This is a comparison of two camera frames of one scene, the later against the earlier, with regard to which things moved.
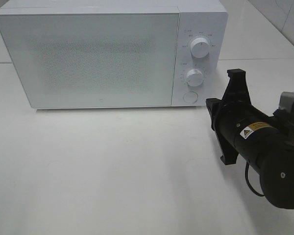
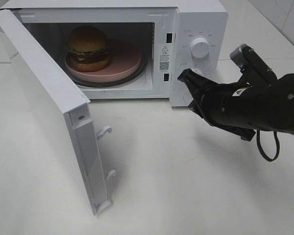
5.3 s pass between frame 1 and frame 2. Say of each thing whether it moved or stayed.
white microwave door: moved
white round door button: stayed
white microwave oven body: stayed
